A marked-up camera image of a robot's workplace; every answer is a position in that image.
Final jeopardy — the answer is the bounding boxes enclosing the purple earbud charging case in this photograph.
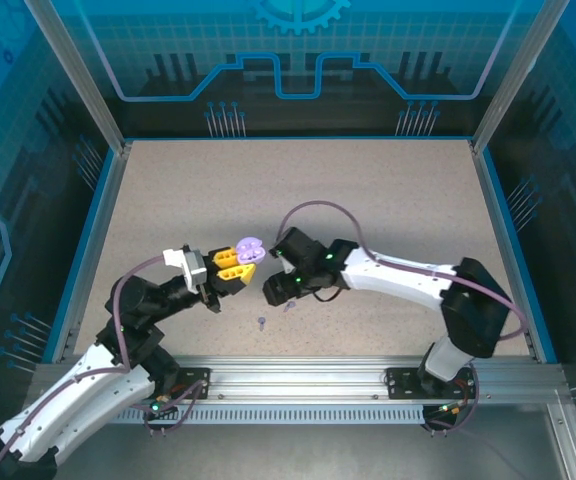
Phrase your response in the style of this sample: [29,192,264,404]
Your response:
[234,235,269,266]

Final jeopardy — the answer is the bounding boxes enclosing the small LED circuit board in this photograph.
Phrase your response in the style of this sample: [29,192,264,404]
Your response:
[145,399,179,421]
[427,402,469,417]

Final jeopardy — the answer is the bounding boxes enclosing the aluminium table side rail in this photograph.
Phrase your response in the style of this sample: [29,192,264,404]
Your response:
[472,144,544,361]
[50,142,132,364]

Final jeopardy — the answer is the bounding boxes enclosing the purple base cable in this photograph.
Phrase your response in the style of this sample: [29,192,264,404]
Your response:
[420,357,484,437]
[142,368,214,437]

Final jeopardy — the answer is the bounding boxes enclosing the long aluminium mounting rail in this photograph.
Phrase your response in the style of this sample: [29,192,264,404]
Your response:
[32,355,567,404]

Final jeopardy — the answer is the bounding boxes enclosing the white slotted cable duct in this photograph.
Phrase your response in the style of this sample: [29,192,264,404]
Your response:
[112,404,427,426]

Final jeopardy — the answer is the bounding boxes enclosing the aluminium frame post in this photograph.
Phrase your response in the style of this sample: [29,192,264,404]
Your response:
[470,0,572,154]
[22,0,134,154]

